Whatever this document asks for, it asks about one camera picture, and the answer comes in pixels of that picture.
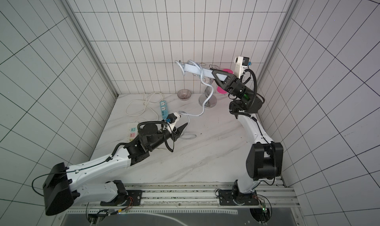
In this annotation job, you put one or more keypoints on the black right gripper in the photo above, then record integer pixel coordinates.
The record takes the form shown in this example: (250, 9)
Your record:
(232, 82)

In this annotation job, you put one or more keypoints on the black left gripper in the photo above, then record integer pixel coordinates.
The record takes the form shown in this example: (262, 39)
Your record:
(170, 134)

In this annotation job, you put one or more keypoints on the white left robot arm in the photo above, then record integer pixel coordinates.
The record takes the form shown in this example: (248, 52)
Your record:
(91, 181)

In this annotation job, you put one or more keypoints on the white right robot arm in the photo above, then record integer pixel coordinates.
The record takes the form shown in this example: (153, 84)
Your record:
(265, 157)

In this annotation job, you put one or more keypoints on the teal power strip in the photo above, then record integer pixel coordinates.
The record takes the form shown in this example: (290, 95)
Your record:
(164, 110)

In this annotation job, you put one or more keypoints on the white multicolour power strip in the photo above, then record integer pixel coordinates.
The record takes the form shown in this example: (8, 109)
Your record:
(132, 131)

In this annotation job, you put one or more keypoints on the pink plastic wine glass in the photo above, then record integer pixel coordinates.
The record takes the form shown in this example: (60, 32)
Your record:
(224, 79)

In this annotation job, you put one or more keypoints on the chrome glass holder stand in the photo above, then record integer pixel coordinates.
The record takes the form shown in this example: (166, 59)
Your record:
(213, 100)

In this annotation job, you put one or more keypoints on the striped small bowl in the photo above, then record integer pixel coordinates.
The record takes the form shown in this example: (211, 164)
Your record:
(184, 94)

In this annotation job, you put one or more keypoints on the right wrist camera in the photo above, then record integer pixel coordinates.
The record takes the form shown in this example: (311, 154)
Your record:
(241, 64)

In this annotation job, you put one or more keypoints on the aluminium mounting rail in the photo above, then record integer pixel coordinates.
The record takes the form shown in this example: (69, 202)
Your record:
(207, 195)

